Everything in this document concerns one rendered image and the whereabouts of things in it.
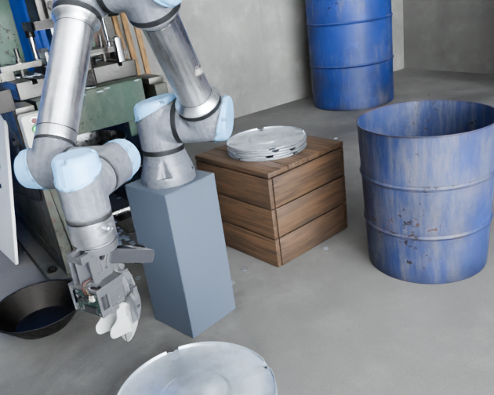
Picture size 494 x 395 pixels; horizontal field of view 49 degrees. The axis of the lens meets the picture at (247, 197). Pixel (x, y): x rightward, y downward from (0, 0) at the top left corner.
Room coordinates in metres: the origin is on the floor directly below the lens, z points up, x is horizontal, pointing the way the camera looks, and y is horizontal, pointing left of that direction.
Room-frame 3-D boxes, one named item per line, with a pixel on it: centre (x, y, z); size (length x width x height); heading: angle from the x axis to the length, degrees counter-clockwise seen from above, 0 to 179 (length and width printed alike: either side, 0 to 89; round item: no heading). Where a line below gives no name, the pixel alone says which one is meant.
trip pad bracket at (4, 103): (1.78, 0.76, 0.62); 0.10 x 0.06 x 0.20; 122
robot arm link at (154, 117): (1.42, 0.20, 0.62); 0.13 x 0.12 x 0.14; 72
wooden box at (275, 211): (1.91, -0.10, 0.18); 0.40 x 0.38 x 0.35; 39
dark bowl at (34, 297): (1.50, 0.70, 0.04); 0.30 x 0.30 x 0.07
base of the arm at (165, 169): (1.43, 0.21, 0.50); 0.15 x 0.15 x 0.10
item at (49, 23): (2.14, 0.62, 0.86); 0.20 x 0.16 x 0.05; 122
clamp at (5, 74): (2.05, 0.76, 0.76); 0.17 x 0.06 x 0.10; 122
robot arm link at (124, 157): (0.93, 0.25, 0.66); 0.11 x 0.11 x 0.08; 72
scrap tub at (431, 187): (1.59, -0.58, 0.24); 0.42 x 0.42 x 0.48
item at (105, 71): (2.14, 0.62, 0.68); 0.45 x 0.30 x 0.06; 122
